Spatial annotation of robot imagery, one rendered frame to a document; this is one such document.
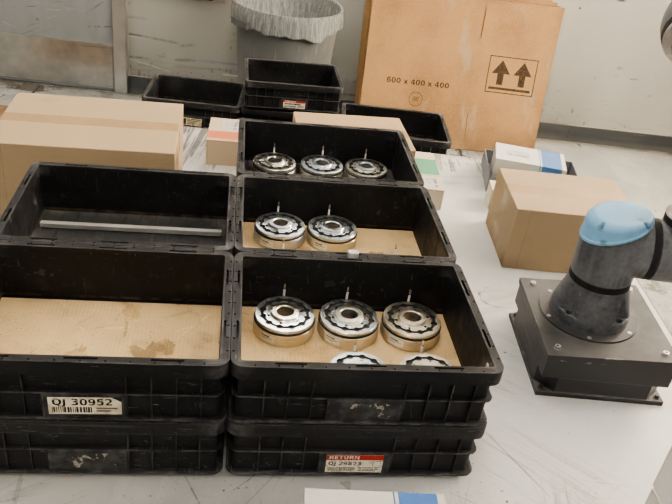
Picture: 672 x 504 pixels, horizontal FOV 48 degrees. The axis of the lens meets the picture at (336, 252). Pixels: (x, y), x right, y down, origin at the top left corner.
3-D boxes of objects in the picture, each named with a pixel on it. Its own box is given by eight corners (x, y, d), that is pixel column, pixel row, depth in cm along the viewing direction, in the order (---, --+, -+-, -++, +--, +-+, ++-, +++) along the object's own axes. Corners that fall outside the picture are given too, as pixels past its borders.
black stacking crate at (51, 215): (233, 224, 159) (235, 176, 153) (229, 306, 134) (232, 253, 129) (39, 213, 154) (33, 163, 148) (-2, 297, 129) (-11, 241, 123)
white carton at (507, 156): (555, 181, 224) (563, 154, 219) (558, 199, 214) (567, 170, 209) (489, 169, 226) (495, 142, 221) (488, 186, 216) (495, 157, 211)
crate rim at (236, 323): (456, 273, 135) (459, 261, 134) (503, 386, 110) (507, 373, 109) (233, 262, 129) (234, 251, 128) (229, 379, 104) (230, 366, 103)
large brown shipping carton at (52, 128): (182, 174, 200) (183, 103, 190) (174, 231, 175) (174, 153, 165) (25, 165, 194) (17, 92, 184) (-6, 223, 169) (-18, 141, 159)
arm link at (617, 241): (565, 250, 148) (583, 190, 141) (634, 259, 147) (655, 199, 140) (574, 284, 138) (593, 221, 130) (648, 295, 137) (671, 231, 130)
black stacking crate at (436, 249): (415, 234, 165) (425, 188, 159) (445, 314, 140) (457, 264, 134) (235, 224, 159) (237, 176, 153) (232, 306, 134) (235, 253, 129)
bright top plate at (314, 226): (352, 218, 158) (352, 215, 158) (360, 242, 150) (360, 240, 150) (305, 216, 156) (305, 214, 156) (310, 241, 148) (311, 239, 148)
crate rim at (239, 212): (424, 195, 160) (426, 185, 159) (456, 272, 135) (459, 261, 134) (236, 183, 155) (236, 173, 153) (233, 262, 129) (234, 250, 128)
